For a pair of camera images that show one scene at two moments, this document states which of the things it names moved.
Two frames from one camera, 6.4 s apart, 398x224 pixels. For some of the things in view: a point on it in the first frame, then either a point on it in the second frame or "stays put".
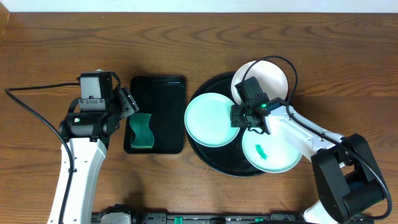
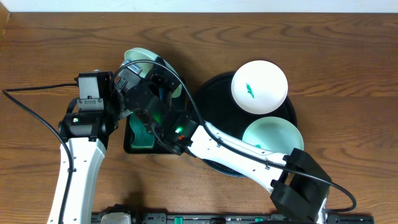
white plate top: x=270 y=77 stays put
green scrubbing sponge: x=144 y=137 stays put
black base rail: x=212 y=218 stays put
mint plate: x=208 y=121 -> x=145 y=59
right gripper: x=235 y=119 -> x=161 y=74
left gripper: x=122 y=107 stays put
